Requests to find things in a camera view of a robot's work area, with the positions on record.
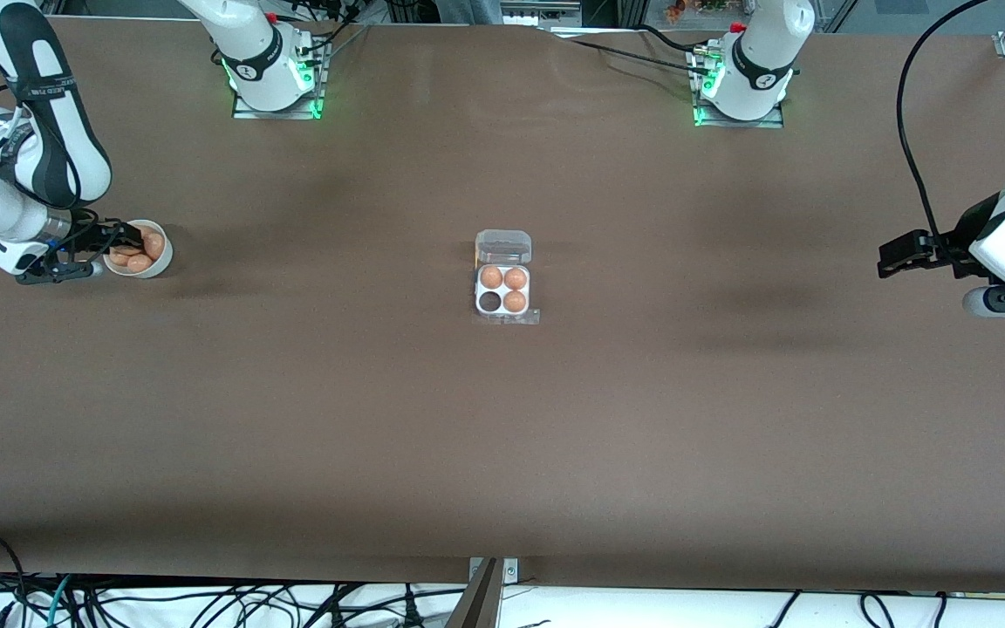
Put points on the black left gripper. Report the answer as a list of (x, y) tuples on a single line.
[(956, 242)]

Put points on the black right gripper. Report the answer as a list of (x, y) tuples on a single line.
[(86, 238)]

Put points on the large brown egg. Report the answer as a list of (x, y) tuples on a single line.
[(126, 245)]

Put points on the clear plastic egg box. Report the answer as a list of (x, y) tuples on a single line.
[(503, 247)]

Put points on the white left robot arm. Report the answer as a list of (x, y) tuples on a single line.
[(760, 52)]

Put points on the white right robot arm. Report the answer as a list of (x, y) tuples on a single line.
[(245, 44)]

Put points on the white round bowl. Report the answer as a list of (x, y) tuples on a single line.
[(160, 265)]

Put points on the orange background objects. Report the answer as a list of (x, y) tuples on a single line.
[(694, 9)]

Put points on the person in grey trousers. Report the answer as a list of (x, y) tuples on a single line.
[(468, 10)]

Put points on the dark slanted pole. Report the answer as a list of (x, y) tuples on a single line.
[(478, 602)]

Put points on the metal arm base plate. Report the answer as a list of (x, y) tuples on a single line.
[(245, 113), (773, 124)]

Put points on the metal table edge bracket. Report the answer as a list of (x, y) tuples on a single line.
[(511, 571)]

